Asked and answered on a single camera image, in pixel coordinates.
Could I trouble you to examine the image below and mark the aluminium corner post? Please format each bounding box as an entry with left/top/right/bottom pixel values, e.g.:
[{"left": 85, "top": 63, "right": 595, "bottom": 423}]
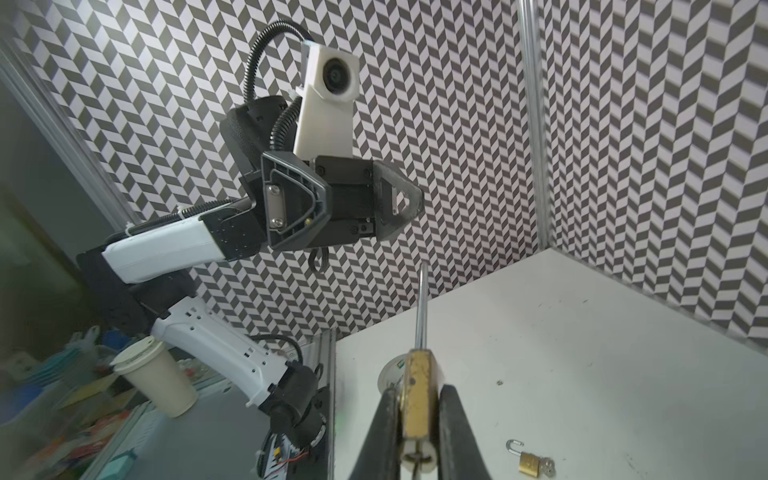
[
  {"left": 1, "top": 39, "right": 139, "bottom": 230},
  {"left": 518, "top": 0, "right": 550, "bottom": 251}
]

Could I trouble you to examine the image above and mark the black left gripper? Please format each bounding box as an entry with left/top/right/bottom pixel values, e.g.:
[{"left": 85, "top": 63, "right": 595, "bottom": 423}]
[{"left": 261, "top": 151, "right": 424, "bottom": 251}]

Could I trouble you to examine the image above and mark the paper coffee cup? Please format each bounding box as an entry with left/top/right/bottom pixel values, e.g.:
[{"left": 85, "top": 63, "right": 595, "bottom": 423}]
[{"left": 110, "top": 336, "right": 198, "bottom": 418}]

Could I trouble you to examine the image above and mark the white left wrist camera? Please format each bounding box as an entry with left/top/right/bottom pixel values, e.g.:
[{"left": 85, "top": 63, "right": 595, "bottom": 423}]
[{"left": 293, "top": 40, "right": 360, "bottom": 161}]

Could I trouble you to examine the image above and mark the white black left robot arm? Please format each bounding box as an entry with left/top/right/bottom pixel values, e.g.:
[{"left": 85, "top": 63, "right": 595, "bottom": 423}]
[{"left": 77, "top": 89, "right": 424, "bottom": 449}]

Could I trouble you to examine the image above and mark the aluminium left corner post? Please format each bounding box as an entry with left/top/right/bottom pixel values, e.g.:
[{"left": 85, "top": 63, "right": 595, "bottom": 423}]
[{"left": 1, "top": 39, "right": 139, "bottom": 230}]

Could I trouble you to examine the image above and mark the large brass padlock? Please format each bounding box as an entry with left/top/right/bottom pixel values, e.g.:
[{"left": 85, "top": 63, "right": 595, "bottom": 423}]
[{"left": 400, "top": 263, "right": 439, "bottom": 479}]

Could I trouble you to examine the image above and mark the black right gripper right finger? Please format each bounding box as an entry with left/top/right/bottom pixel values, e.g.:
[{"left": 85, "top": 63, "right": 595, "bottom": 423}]
[{"left": 438, "top": 384, "right": 491, "bottom": 480}]

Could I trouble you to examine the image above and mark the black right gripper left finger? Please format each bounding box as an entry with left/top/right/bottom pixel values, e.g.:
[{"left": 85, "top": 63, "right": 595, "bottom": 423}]
[{"left": 348, "top": 387, "right": 401, "bottom": 480}]

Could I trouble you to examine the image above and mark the clear tape roll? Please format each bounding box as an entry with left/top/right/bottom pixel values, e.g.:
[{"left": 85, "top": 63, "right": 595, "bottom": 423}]
[{"left": 377, "top": 353, "right": 408, "bottom": 393}]

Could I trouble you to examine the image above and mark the aluminium right corner post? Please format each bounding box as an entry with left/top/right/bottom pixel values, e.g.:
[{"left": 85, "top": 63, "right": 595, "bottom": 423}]
[{"left": 518, "top": 0, "right": 550, "bottom": 251}]

